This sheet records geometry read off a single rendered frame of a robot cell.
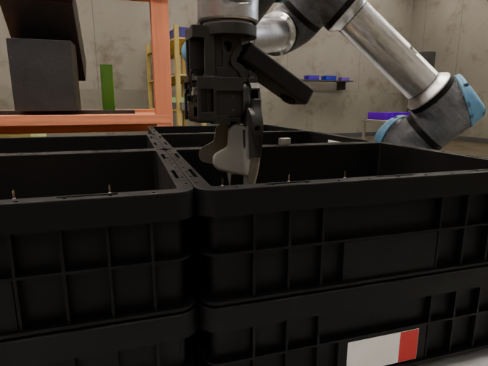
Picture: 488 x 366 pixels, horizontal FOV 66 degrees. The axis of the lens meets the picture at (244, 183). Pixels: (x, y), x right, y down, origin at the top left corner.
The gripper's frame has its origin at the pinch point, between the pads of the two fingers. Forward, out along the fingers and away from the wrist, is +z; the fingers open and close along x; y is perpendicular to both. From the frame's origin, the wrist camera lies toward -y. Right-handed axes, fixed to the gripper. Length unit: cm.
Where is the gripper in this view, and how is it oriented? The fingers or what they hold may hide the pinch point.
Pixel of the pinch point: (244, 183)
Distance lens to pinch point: 51.7
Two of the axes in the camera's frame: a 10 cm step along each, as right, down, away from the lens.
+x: 3.6, 1.9, -9.1
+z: 0.0, 9.8, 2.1
